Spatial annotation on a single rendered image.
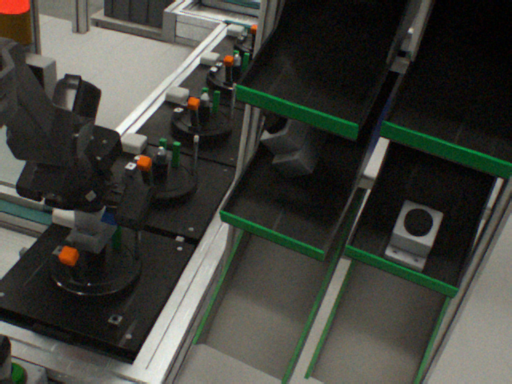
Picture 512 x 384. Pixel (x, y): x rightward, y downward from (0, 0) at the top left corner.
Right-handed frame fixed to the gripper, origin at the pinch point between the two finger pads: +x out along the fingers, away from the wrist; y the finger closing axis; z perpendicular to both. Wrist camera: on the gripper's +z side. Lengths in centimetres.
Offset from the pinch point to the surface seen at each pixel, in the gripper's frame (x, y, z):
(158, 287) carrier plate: 10.2, -10.1, -7.3
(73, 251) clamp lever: -2.7, -0.7, -7.9
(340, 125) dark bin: -27.6, -31.3, 7.1
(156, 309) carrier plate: 7.8, -11.6, -10.7
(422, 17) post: 57, -43, 90
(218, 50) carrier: 63, 10, 69
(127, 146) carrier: 27.7, 10.0, 20.1
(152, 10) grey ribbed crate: 138, 69, 128
